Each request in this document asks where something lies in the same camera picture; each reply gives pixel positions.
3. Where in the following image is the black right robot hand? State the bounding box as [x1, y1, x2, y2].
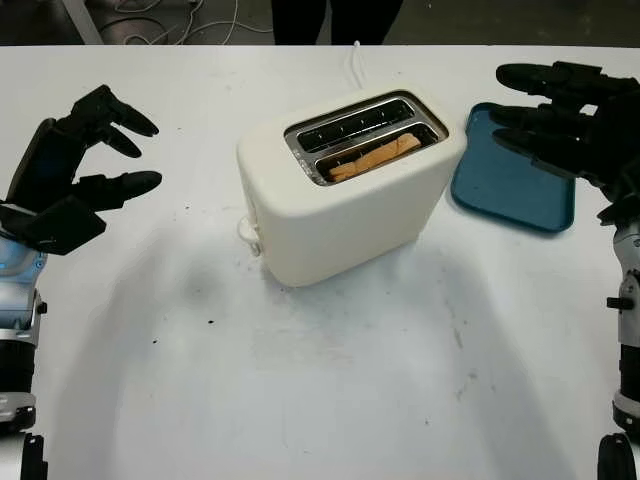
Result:
[492, 60, 640, 190]

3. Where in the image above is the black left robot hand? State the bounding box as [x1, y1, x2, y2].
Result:
[7, 84, 163, 214]

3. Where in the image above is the toast slice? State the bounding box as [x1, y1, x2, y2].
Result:
[327, 132, 423, 184]

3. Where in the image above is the cream white toaster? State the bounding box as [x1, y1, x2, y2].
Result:
[235, 88, 465, 289]

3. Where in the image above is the blue plastic tray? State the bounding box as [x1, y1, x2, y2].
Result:
[449, 102, 576, 236]

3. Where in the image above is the white table leg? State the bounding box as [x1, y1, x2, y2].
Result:
[64, 0, 104, 45]

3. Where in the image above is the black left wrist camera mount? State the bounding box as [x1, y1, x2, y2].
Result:
[0, 194, 107, 257]

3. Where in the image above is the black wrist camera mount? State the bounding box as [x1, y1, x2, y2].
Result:
[597, 167, 640, 227]
[0, 194, 107, 257]

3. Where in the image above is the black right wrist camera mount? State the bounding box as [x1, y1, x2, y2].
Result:
[597, 167, 640, 227]

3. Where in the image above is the white floor cable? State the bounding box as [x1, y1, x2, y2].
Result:
[99, 0, 274, 46]

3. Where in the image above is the white toaster power cord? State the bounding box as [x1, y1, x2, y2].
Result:
[346, 40, 366, 92]

